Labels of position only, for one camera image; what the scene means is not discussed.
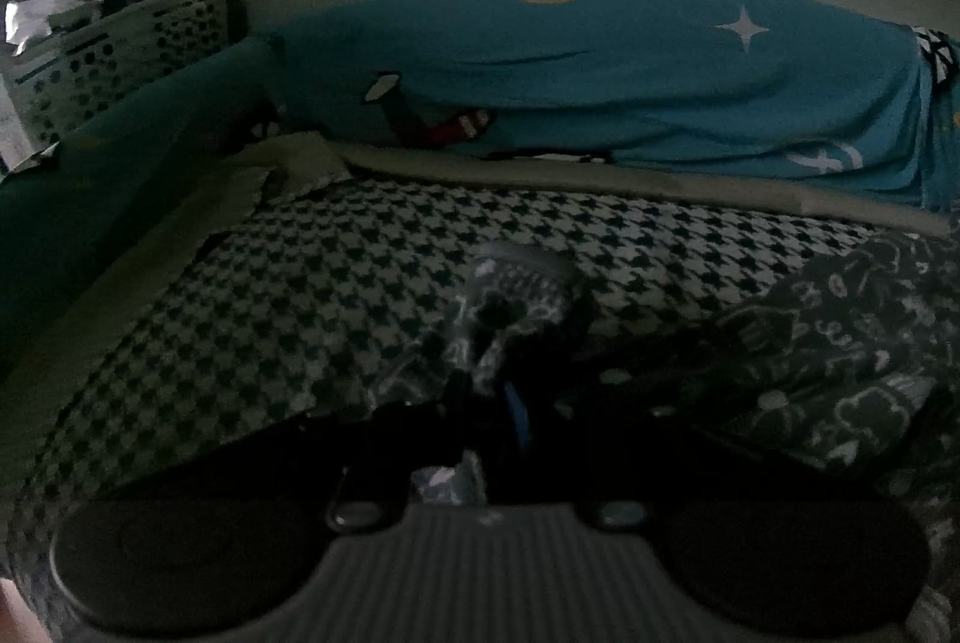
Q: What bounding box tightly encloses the grey patterned garment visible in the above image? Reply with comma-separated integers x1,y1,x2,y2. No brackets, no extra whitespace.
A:
367,230,960,509

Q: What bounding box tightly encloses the perforated plastic basket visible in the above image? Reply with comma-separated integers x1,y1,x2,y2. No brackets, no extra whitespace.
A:
0,0,248,164

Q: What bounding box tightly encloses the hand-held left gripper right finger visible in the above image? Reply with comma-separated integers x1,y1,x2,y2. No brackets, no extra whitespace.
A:
502,380,886,531

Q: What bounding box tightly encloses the houndstooth blanket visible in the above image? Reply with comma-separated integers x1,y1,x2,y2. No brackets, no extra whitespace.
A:
0,133,960,643

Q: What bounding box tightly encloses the teal printed bed sheet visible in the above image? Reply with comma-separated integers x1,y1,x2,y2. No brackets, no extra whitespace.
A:
0,0,960,381

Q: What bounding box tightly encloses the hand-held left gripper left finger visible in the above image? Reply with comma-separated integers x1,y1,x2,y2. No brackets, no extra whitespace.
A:
112,373,488,531

